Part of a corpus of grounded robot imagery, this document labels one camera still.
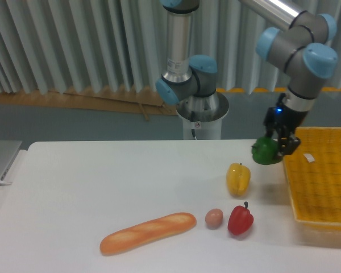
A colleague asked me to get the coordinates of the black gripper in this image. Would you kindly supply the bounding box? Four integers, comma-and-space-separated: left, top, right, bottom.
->
263, 93, 308, 161

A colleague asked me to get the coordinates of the green bell pepper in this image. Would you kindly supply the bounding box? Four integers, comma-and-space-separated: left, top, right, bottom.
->
251, 136, 282, 165

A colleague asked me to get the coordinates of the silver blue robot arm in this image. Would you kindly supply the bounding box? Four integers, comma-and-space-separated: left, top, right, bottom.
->
156, 1, 338, 165

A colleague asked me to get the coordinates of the yellow woven basket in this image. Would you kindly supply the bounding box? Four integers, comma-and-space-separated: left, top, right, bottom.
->
283, 127, 341, 230

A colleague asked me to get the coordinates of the yellow bell pepper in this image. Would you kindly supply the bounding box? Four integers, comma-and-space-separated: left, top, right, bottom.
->
226, 163, 251, 196

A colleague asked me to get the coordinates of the red bell pepper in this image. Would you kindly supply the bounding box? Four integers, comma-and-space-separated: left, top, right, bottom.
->
227, 201, 254, 236

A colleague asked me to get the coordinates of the white paper tag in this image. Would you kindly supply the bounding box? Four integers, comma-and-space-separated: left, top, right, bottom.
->
303, 153, 315, 163

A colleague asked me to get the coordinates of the brown egg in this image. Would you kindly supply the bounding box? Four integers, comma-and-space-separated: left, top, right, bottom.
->
205, 208, 223, 229

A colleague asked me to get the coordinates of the baguette bread loaf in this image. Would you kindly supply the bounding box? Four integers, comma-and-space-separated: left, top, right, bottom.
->
99, 212, 197, 256

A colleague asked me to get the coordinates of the brown cardboard sheet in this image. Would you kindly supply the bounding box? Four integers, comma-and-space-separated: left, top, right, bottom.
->
0, 85, 177, 120

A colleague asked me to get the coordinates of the silver laptop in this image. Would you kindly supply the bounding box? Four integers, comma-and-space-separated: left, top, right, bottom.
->
0, 140, 22, 182

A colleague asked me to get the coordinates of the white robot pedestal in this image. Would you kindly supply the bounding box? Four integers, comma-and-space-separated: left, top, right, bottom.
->
176, 92, 229, 140

